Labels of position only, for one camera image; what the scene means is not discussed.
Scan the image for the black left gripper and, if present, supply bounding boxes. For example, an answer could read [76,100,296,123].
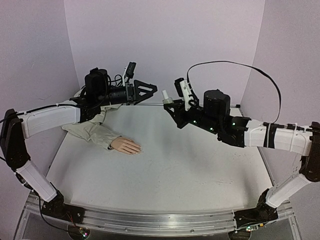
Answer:
[97,79,159,107]

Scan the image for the white nail polish bottle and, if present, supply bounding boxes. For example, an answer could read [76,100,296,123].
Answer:
[162,97,174,105]

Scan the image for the white nail polish cap brush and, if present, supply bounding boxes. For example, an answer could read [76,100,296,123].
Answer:
[161,90,169,100]

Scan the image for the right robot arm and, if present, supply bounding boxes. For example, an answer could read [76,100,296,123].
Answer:
[162,89,320,231]

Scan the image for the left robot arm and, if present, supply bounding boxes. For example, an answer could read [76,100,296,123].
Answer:
[0,65,158,224]

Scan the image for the mannequin hand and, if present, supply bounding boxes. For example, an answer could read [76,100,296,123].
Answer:
[110,136,142,155]

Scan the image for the beige jacket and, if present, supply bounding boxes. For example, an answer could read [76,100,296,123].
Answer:
[61,104,121,150]

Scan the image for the aluminium back table rail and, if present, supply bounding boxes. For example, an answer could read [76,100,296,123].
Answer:
[139,101,241,109]

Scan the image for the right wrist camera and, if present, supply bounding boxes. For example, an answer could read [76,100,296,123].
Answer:
[174,78,199,111]

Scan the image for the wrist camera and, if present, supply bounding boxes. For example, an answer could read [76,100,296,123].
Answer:
[122,61,137,86]
[174,78,199,111]

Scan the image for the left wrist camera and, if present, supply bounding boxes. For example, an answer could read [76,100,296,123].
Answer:
[122,61,137,86]

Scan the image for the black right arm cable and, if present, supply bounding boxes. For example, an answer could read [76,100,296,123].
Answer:
[186,60,320,131]

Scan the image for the aluminium front rail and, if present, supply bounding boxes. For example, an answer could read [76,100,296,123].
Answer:
[13,193,302,240]

